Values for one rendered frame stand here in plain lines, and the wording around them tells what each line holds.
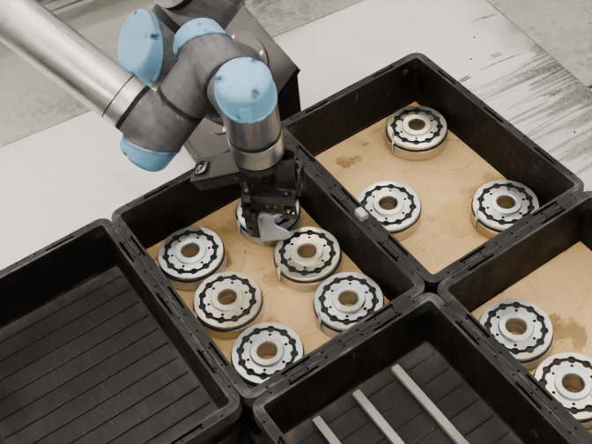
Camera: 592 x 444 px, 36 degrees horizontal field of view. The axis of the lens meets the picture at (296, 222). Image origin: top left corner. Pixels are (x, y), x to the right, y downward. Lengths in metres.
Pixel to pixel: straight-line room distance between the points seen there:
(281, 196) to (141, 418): 0.37
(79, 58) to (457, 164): 0.65
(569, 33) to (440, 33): 1.19
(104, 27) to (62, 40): 2.03
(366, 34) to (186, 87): 0.82
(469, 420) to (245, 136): 0.48
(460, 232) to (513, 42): 0.64
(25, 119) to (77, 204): 1.32
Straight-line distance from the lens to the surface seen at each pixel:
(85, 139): 1.89
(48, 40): 1.30
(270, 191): 1.32
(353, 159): 1.57
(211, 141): 1.70
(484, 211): 1.46
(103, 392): 1.36
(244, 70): 1.18
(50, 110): 3.06
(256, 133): 1.20
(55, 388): 1.39
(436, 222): 1.48
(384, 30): 2.03
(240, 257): 1.45
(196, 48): 1.25
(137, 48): 1.55
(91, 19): 3.38
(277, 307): 1.39
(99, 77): 1.29
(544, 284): 1.42
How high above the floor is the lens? 1.97
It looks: 50 degrees down
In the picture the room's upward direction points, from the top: 7 degrees counter-clockwise
